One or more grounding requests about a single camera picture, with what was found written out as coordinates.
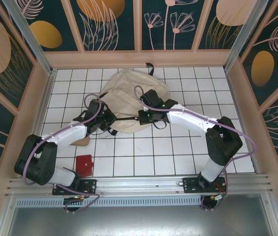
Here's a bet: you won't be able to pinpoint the tan pouch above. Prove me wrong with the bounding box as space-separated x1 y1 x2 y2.
73 137 91 148

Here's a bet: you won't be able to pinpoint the cream canvas backpack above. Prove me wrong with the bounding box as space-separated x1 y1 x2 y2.
99 62 171 136

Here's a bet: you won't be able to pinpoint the red wallet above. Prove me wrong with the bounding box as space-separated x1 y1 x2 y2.
76 154 94 177

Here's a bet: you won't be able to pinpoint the dark panel with pink flowers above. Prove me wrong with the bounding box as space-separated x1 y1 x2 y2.
141 0 195 51

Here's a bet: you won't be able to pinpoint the dark panel gold circle leaves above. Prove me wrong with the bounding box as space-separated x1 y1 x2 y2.
69 0 137 52

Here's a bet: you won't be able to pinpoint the grey metal sheet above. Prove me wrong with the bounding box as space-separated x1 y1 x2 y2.
0 194 278 236

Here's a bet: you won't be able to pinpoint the dark panel small gold oval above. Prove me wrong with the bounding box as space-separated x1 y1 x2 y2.
12 0 81 52

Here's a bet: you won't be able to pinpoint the dark panel gold oval fern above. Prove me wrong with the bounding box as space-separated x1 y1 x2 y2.
241 0 278 106

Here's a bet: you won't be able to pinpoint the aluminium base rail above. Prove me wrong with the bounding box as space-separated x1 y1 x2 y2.
5 174 275 197

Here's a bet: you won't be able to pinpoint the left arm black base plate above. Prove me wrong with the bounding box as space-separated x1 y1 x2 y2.
52 178 98 196

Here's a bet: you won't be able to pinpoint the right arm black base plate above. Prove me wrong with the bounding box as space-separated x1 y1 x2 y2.
182 177 228 194

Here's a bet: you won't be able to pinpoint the slotted grey cable duct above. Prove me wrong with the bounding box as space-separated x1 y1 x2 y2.
15 195 203 207

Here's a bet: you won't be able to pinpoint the aluminium side rail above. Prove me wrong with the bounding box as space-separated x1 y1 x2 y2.
18 69 57 178
224 69 261 175

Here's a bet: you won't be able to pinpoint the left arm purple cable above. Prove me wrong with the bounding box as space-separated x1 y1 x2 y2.
22 94 104 214

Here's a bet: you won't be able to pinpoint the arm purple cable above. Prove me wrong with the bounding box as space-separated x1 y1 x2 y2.
134 85 257 212
22 94 104 214

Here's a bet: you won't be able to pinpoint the aluminium corner post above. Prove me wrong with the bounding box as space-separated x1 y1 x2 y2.
223 0 277 73
1 0 57 77

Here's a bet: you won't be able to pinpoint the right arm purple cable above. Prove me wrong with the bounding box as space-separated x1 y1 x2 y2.
134 85 257 212

